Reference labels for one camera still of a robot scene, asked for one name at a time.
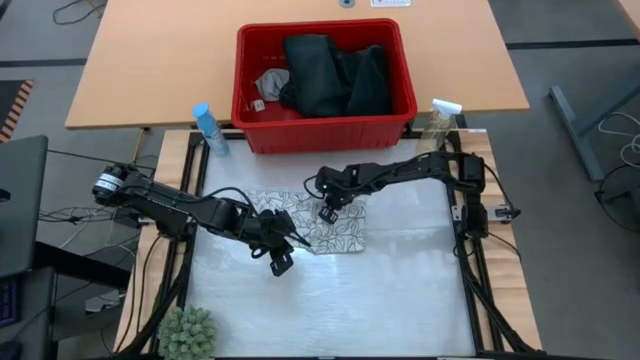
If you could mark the light wooden desk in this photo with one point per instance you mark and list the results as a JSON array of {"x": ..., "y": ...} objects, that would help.
[{"x": 150, "y": 60}]

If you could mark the clear spray bottle white trigger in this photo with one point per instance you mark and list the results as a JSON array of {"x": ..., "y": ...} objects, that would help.
[{"x": 437, "y": 130}]

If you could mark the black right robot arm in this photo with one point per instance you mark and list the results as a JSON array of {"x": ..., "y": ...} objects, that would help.
[{"x": 400, "y": 172}]

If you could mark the small white tag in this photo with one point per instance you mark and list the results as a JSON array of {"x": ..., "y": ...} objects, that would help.
[{"x": 258, "y": 105}]

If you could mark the white leaf-print garment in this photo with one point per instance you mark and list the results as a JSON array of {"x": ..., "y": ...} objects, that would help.
[{"x": 345, "y": 230}]

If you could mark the black aluminium table frame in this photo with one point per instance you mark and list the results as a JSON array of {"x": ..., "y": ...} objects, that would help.
[{"x": 472, "y": 300}]

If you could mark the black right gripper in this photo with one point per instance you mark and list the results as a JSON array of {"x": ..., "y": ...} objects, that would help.
[{"x": 340, "y": 182}]

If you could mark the red plastic laundry bin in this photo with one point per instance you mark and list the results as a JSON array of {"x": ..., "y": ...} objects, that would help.
[{"x": 250, "y": 50}]

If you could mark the black side stand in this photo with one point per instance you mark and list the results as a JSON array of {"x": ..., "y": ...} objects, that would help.
[{"x": 30, "y": 320}]

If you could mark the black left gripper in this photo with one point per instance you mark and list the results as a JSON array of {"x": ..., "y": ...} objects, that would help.
[{"x": 267, "y": 230}]

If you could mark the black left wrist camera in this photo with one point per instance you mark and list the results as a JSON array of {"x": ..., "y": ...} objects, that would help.
[{"x": 281, "y": 262}]

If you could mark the dark blue jeans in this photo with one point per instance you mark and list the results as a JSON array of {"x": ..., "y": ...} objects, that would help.
[{"x": 325, "y": 75}]

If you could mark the silver mounting bracket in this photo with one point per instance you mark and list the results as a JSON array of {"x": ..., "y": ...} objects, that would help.
[{"x": 459, "y": 212}]

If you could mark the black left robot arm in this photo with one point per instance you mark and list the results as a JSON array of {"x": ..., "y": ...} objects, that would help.
[{"x": 170, "y": 205}]

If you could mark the green artificial plant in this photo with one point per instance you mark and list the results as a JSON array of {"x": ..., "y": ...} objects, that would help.
[{"x": 187, "y": 332}]

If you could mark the wooden desk corner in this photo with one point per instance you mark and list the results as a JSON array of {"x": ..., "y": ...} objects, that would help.
[{"x": 632, "y": 10}]

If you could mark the small grey cloth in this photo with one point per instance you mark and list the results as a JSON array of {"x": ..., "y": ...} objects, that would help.
[{"x": 272, "y": 84}]

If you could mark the blue air freshener spray bottle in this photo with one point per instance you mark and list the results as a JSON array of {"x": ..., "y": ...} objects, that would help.
[{"x": 212, "y": 132}]

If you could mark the grey metal table leg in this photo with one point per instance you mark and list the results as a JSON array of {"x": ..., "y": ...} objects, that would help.
[{"x": 576, "y": 131}]

